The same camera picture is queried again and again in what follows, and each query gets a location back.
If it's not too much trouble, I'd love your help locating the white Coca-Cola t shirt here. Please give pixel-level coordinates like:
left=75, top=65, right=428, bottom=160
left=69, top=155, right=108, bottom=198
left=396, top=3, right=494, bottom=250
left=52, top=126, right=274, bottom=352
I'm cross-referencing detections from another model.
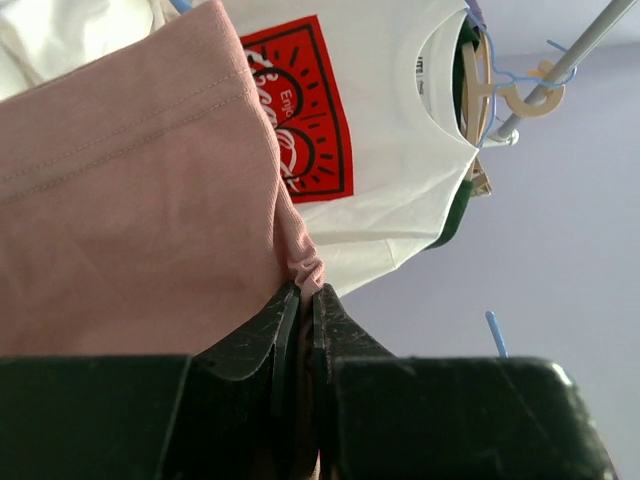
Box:
left=1, top=1, right=476, bottom=306

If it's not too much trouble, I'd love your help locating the lilac t shirt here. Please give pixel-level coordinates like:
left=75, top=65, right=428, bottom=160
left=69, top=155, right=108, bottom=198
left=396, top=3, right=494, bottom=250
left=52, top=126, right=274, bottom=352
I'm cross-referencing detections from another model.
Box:
left=465, top=0, right=486, bottom=26

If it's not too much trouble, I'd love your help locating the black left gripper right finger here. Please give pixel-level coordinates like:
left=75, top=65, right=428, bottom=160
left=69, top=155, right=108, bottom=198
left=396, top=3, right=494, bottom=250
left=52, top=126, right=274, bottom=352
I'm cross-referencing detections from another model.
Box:
left=312, top=286, right=615, bottom=479

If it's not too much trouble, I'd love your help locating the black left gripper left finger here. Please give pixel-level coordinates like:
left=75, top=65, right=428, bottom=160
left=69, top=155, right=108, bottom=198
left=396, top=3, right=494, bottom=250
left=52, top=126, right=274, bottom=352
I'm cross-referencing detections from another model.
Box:
left=1, top=284, right=300, bottom=479

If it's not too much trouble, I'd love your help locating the dark green t shirt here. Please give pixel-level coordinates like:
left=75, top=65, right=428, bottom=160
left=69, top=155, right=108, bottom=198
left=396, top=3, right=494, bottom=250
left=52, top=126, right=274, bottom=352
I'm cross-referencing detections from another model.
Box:
left=429, top=21, right=480, bottom=249

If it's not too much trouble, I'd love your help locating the pink t shirt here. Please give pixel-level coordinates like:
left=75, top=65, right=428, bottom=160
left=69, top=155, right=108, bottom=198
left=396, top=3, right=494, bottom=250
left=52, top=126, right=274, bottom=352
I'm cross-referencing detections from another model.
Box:
left=0, top=0, right=327, bottom=480

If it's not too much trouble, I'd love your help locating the white clothes rack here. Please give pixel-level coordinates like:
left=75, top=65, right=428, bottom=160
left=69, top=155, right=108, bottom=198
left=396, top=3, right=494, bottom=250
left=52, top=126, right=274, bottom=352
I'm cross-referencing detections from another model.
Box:
left=481, top=1, right=636, bottom=147

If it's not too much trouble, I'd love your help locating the wooden clip hanger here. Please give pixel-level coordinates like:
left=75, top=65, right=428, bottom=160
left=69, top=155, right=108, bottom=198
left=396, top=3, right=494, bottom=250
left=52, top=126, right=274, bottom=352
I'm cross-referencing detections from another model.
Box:
left=465, top=157, right=493, bottom=197

